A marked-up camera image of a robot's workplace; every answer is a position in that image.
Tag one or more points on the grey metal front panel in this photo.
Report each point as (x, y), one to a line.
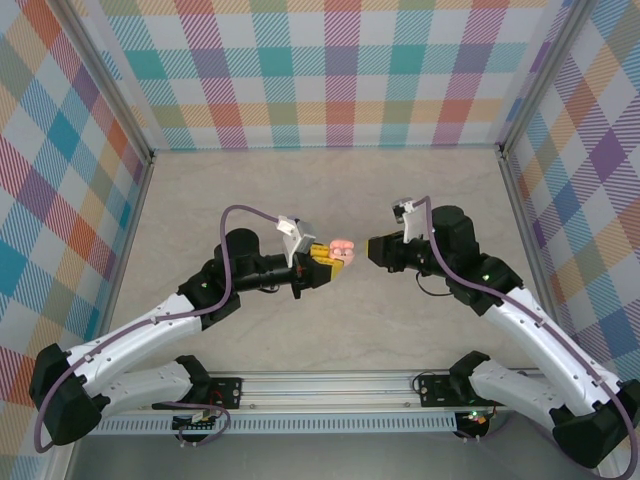
(325, 457)

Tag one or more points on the small electronics board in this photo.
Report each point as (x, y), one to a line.
(475, 420)
(195, 425)

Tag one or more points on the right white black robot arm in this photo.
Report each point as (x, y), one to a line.
(540, 340)

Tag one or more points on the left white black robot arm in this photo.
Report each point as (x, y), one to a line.
(140, 332)

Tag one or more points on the aluminium side rail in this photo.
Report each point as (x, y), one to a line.
(125, 250)
(530, 225)

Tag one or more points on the pink earbud charging case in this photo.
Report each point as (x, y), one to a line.
(345, 256)

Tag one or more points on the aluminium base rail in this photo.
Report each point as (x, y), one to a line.
(325, 390)

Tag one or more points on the aluminium corner post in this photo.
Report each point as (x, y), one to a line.
(110, 85)
(540, 80)

